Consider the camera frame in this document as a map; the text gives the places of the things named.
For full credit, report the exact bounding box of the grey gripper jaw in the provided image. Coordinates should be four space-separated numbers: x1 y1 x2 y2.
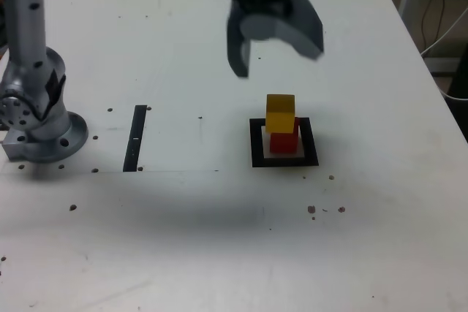
241 0 325 62
226 9 252 79

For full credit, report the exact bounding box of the yellow cube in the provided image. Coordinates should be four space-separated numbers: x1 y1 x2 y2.
265 94 295 134

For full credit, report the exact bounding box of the red cube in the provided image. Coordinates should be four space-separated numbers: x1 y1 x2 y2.
269 116 301 154

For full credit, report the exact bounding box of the black tape square outline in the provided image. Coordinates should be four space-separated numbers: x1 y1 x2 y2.
249 117 320 169

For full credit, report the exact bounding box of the black tape strip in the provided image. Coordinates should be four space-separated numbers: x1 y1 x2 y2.
122 104 148 173

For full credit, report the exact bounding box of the black hanging cable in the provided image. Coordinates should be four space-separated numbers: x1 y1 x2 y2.
420 0 445 52

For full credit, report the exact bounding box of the white hanging cable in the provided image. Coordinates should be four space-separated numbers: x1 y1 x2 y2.
419 8 468 58

